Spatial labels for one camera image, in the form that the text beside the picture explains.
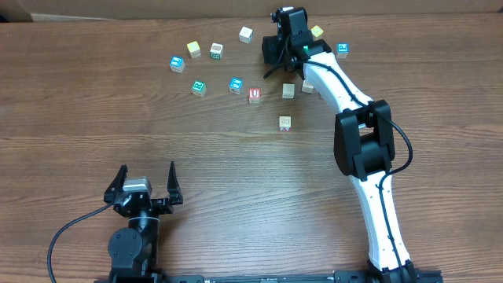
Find green R block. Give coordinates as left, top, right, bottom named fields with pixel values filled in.
left=191, top=80, right=207, bottom=97

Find yellow block top left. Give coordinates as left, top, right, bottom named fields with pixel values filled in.
left=187, top=41, right=201, bottom=58

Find plain white block centre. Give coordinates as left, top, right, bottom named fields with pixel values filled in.
left=282, top=83, right=296, bottom=99

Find red U block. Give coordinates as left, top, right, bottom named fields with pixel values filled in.
left=248, top=88, right=262, bottom=104

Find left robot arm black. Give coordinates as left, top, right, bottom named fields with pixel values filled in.
left=104, top=163, right=183, bottom=282

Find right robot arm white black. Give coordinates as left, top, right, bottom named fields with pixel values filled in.
left=262, top=7, right=418, bottom=282

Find white patterned block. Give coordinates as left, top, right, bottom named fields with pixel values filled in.
left=301, top=80, right=314, bottom=94

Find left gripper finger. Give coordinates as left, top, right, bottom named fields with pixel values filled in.
left=167, top=161, right=183, bottom=205
left=104, top=164, right=128, bottom=204

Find blue block far left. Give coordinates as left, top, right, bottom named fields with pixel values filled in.
left=169, top=56, right=185, bottom=73

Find white block top centre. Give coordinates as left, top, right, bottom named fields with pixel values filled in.
left=239, top=26, right=253, bottom=44

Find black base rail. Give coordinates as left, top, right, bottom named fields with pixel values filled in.
left=97, top=269, right=443, bottom=283

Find yellow 8 block top right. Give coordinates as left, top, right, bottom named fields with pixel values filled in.
left=310, top=25, right=324, bottom=41

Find white block green side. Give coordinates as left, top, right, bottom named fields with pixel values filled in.
left=210, top=42, right=223, bottom=60

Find blue block centre left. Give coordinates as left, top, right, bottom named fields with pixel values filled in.
left=229, top=77, right=244, bottom=94

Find blue P block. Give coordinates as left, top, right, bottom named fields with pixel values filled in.
left=336, top=42, right=349, bottom=59

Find blue L block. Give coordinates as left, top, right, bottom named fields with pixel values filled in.
left=278, top=116, right=292, bottom=131

